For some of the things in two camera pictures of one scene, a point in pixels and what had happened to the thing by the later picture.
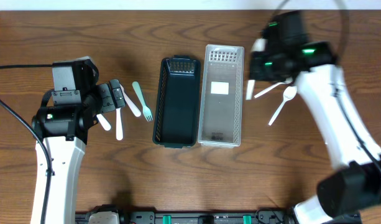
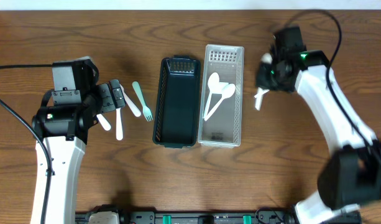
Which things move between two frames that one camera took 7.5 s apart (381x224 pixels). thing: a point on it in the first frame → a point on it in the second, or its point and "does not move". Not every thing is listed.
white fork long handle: (134, 108) does not move
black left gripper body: (99, 101) does not move
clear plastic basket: (221, 96) does not move
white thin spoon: (287, 81) → (214, 86)
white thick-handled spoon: (119, 134) does not move
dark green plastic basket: (177, 102) does not move
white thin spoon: (288, 94) → (227, 90)
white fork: (106, 126) does not move
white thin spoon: (250, 85) → (258, 97)
